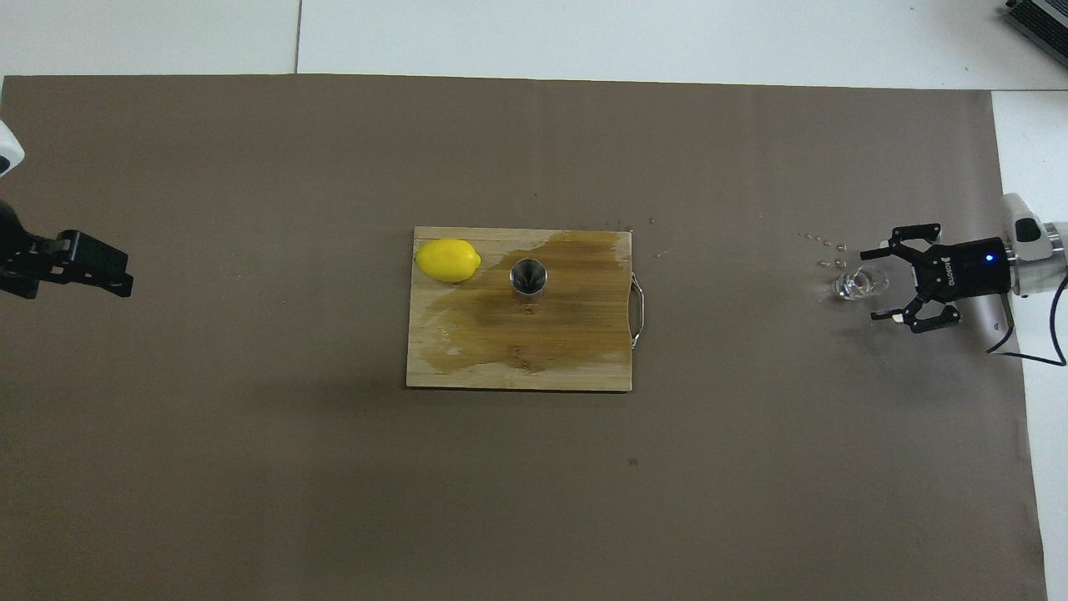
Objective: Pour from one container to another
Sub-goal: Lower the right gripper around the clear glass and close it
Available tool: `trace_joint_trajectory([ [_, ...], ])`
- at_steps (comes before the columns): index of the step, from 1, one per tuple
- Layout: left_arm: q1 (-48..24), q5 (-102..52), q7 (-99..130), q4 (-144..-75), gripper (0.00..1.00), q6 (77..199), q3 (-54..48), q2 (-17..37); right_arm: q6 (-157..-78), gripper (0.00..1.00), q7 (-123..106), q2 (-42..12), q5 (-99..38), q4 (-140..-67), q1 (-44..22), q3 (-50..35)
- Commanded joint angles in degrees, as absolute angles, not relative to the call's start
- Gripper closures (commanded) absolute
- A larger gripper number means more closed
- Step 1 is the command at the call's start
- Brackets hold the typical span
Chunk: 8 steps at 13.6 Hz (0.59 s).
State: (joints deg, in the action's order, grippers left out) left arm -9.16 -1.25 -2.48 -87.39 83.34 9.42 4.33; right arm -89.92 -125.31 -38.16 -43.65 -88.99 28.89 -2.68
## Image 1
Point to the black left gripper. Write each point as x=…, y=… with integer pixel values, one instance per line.
x=10, y=242

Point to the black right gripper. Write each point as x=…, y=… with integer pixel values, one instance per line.
x=968, y=271

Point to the small clear glass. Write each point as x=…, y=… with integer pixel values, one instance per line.
x=855, y=285

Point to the steel double jigger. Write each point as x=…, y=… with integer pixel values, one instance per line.
x=528, y=277

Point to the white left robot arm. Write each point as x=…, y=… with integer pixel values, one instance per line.
x=8, y=150

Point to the brown paper table mat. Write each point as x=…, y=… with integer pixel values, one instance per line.
x=250, y=459

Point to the grey ribbed device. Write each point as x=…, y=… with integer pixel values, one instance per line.
x=1043, y=21

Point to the wooden cutting board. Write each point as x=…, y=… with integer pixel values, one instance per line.
x=567, y=334

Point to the yellow lemon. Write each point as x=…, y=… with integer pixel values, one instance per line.
x=446, y=260

